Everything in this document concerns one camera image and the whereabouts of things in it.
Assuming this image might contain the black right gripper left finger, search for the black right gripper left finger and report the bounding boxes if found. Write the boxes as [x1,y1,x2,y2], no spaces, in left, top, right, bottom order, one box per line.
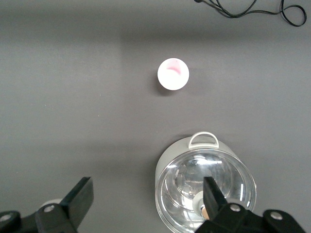
[0,176,94,233]

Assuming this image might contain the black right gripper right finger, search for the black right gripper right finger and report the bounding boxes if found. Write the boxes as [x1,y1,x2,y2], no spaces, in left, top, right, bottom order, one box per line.
[195,176,306,233]

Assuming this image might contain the pink plastic cup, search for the pink plastic cup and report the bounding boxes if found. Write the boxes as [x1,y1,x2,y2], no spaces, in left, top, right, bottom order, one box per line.
[157,57,190,91]

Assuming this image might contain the glass lid with wooden knob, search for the glass lid with wooden knob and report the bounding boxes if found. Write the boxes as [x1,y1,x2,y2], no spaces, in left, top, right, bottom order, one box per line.
[155,148,258,233]

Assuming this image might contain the dark grey table mat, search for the dark grey table mat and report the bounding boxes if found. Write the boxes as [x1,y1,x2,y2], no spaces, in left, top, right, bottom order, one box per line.
[0,0,311,233]

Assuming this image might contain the pale grey two-handled pot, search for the pale grey two-handled pot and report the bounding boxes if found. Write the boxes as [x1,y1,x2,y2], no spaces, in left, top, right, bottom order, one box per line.
[154,131,258,233]

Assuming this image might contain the black looped table cable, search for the black looped table cable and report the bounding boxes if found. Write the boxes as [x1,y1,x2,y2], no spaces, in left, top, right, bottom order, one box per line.
[194,0,307,27]

